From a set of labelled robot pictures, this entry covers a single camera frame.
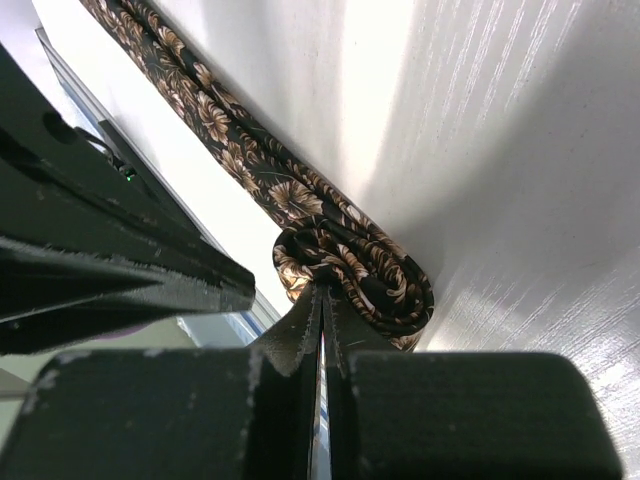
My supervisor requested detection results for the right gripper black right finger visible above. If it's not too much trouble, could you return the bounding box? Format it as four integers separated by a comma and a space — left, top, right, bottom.
322, 287, 624, 479

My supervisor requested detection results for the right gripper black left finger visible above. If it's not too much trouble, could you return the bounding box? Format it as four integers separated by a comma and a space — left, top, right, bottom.
1, 286, 323, 479

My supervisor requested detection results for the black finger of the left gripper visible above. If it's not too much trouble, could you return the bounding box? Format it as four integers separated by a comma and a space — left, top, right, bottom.
1, 53, 255, 354

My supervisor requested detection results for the brown floral tie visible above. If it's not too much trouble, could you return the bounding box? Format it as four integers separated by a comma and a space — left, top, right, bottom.
82, 1, 435, 352

